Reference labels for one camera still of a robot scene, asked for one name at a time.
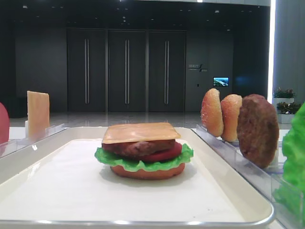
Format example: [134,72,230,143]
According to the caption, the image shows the sesame top bun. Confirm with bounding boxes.
[201,88,224,137]

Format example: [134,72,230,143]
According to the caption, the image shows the sesame bun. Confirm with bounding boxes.
[221,94,242,142]
[201,88,224,137]

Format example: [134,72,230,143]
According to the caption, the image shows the orange cheese slice on burger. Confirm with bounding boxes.
[102,122,181,144]

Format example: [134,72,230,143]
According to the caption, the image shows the brown meat patty on burger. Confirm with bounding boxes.
[102,139,175,157]

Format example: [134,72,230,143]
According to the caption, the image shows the red tomato slice on burger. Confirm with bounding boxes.
[138,142,182,162]

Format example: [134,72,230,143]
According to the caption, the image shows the green lettuce leaf on burger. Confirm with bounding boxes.
[94,144,193,172]

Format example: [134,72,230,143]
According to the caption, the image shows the standing brown meat patty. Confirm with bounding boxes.
[237,94,279,168]

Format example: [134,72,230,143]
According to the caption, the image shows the standing cheese slice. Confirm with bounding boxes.
[27,91,50,138]

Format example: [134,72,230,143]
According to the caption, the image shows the red tomato slice left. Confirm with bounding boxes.
[0,103,10,144]

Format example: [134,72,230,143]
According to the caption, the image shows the green lettuce in rack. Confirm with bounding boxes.
[274,105,305,216]

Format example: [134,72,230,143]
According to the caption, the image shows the bottom bun half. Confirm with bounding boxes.
[111,163,185,180]

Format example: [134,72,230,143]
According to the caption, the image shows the right dark door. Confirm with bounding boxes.
[149,31,185,112]

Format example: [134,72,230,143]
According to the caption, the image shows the dark door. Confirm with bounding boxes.
[149,31,185,112]
[109,31,146,112]
[67,29,105,112]

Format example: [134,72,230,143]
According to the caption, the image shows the middle dark door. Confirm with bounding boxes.
[109,31,146,112]

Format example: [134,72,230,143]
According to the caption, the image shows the left dark door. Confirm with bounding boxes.
[67,29,105,112]

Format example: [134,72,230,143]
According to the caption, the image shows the white rectangular tray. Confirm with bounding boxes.
[0,127,275,229]

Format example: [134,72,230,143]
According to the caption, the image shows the clear acrylic right rack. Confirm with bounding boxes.
[196,125,305,229]

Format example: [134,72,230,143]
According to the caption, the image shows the clear acrylic rack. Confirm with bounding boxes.
[196,125,305,229]
[0,121,67,157]

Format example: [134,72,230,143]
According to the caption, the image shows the potted plants in planter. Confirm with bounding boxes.
[273,87,301,124]

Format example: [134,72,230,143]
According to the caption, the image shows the clear acrylic left rack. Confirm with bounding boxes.
[0,121,67,157]

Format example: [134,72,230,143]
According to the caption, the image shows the small wall screen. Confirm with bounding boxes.
[213,77,229,87]

